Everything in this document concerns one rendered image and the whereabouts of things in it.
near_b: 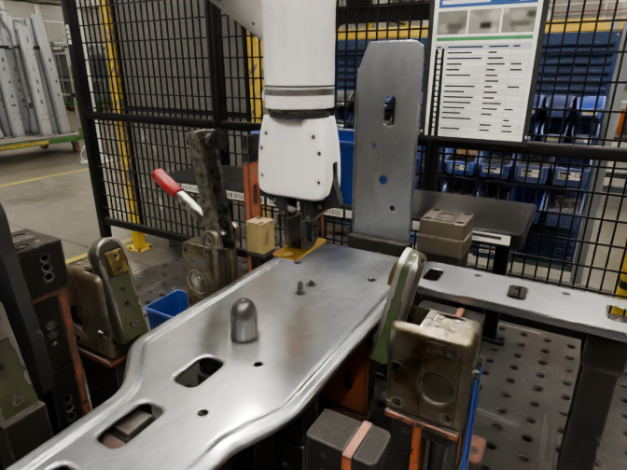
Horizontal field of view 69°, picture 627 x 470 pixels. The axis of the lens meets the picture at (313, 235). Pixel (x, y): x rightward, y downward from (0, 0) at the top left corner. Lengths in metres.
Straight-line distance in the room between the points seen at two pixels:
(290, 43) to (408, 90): 0.31
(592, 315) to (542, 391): 0.39
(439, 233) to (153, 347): 0.48
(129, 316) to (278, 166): 0.26
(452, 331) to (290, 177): 0.26
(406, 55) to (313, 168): 0.32
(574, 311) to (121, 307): 0.57
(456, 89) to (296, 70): 0.58
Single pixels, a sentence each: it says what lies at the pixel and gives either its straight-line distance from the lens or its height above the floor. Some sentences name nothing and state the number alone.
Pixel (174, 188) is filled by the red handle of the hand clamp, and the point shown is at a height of 1.12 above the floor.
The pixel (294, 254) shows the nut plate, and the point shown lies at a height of 1.07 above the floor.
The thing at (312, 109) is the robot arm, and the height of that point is 1.25.
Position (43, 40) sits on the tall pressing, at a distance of 8.63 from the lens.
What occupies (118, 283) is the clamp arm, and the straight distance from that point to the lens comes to 0.60.
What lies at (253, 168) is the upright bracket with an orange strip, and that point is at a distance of 0.76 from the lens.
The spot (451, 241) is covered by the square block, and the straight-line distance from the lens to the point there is 0.79.
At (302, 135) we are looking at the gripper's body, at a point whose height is 1.22.
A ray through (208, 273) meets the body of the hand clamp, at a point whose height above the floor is 1.01.
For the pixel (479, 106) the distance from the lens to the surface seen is 1.06.
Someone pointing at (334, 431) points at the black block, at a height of 0.99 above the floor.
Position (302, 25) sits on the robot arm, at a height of 1.34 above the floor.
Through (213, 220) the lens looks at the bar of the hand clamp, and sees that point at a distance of 0.68.
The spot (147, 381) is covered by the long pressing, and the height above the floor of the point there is 1.00.
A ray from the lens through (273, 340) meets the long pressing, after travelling 0.55.
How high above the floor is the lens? 1.30
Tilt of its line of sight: 20 degrees down
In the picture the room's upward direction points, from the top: straight up
